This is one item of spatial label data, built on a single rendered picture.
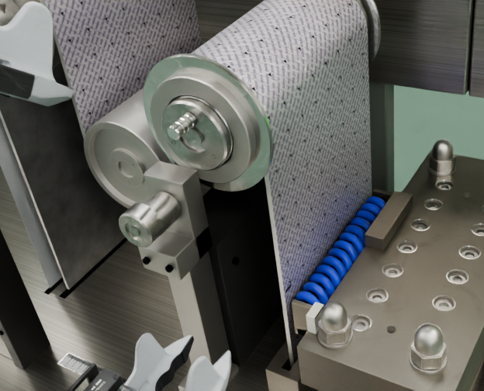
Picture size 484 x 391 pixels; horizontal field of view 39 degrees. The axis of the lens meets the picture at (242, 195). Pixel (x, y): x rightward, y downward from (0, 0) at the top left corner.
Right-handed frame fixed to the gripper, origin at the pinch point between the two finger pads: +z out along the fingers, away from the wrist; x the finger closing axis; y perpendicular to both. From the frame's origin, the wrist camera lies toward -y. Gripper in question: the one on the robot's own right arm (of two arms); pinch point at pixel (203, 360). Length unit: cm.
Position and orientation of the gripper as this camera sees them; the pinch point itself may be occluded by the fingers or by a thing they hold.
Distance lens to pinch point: 64.7
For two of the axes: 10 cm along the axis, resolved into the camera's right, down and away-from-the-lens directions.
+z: 5.3, -5.5, 6.5
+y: -1.3, -8.0, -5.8
